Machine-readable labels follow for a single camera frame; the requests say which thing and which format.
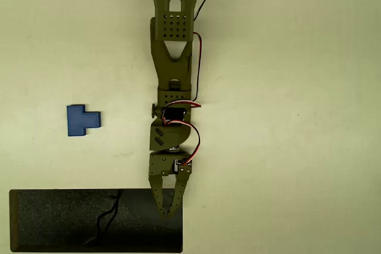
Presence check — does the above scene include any red white black servo cable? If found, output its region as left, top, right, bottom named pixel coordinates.
left=161, top=100, right=203, bottom=166

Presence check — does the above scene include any thin red black cable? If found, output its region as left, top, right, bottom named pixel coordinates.
left=189, top=0, right=220, bottom=103

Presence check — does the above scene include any blue T block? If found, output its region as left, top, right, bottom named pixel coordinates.
left=66, top=104, right=102, bottom=137

